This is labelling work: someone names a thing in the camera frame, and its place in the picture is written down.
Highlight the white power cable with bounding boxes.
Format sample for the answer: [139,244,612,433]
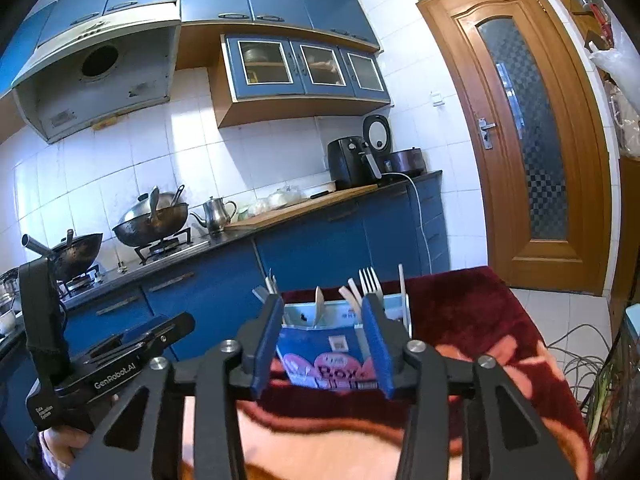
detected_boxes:
[382,172,436,277]

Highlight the light blue stool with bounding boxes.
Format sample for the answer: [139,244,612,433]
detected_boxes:
[622,302,640,342]

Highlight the wooden door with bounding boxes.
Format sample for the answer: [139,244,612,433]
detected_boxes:
[415,0,621,297]

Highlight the person's left hand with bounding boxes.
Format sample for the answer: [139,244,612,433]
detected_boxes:
[37,425,94,467]

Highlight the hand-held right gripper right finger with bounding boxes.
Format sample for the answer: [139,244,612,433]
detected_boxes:
[360,293,569,480]

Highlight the white covered bowls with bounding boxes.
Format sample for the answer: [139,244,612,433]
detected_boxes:
[247,184,306,217]

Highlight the black rice cooker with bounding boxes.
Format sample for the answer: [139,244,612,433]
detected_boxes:
[362,113,427,176]

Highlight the blue base cabinet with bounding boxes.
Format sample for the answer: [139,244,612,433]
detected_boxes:
[0,170,451,461]

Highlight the small black wok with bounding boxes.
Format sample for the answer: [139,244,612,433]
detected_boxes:
[22,229,104,284]

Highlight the large black wok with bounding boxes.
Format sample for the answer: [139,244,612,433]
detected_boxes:
[112,201,190,248]

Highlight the black air fryer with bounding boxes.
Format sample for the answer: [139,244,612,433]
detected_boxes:
[327,135,382,189]

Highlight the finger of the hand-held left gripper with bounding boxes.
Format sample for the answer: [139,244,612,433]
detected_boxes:
[119,311,197,356]

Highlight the red printed blanket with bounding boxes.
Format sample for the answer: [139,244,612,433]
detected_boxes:
[180,265,597,480]

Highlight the white plastic fork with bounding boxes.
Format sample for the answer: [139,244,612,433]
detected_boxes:
[358,266,384,296]

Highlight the grey floor cables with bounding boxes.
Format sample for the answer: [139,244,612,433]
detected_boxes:
[547,322,614,407]

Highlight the silver door handle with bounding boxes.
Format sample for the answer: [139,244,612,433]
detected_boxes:
[477,117,497,150]

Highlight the steel kettle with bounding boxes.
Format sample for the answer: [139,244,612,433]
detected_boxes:
[189,196,238,235]

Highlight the steel pot lid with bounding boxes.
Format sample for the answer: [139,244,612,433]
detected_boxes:
[122,194,177,224]

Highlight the gas stove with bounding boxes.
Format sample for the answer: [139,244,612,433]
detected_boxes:
[59,227,211,294]

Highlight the white plastic spoon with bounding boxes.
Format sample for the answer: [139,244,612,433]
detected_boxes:
[338,285,363,322]

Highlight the wooden cutting board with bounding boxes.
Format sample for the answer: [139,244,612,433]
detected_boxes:
[223,183,380,231]

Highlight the blue glass-door wall cabinet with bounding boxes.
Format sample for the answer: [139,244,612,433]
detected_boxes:
[208,33,392,129]

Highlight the grey range hood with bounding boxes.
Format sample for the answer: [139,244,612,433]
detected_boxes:
[10,17,182,145]

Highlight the white plastic bag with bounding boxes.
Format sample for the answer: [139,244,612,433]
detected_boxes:
[588,24,640,88]

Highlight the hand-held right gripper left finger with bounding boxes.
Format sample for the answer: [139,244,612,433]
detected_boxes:
[62,293,286,480]

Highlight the blue utensil box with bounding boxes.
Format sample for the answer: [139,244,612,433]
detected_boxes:
[273,292,414,392]

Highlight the white plastic knife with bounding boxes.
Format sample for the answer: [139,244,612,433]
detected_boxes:
[398,263,414,332]

